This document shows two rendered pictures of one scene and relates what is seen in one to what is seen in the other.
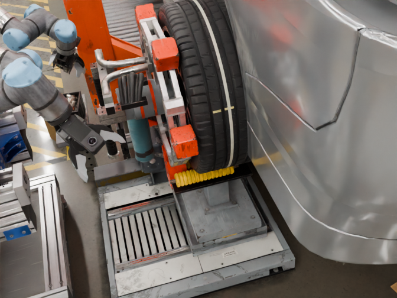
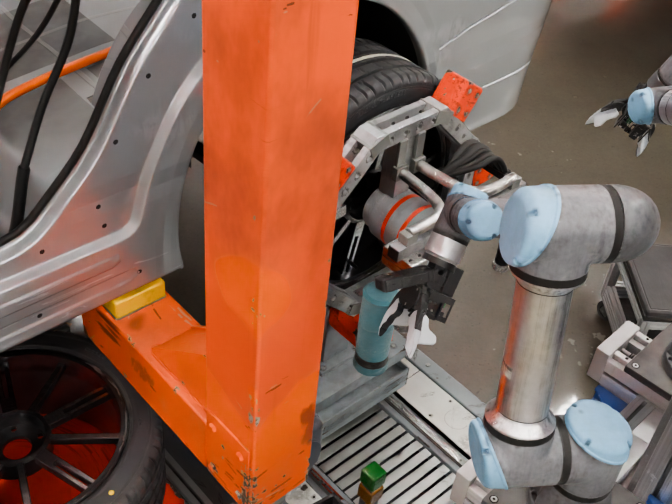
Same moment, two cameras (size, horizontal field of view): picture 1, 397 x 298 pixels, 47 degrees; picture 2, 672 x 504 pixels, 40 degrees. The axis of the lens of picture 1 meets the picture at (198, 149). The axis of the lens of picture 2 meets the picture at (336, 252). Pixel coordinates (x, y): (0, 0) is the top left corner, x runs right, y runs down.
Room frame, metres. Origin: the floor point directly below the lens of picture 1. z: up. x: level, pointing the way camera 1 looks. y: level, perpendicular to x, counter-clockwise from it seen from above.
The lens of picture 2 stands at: (2.63, 1.47, 2.20)
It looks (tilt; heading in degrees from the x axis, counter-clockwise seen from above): 40 degrees down; 235
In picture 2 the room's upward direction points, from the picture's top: 6 degrees clockwise
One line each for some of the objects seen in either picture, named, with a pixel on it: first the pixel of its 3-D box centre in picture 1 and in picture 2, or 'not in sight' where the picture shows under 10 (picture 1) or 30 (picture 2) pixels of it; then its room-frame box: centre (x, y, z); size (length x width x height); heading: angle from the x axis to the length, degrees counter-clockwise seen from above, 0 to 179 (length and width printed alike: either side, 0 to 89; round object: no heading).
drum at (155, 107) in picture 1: (145, 99); (410, 226); (1.50, 0.18, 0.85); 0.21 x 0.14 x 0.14; 100
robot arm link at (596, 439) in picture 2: not in sight; (587, 446); (1.68, 0.93, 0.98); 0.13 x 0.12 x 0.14; 156
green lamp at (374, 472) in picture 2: not in sight; (373, 476); (1.87, 0.62, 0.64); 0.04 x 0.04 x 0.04; 10
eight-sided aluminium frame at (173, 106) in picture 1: (163, 95); (389, 211); (1.52, 0.11, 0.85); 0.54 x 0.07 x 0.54; 10
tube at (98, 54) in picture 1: (119, 48); (406, 190); (1.59, 0.25, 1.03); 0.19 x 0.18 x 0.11; 100
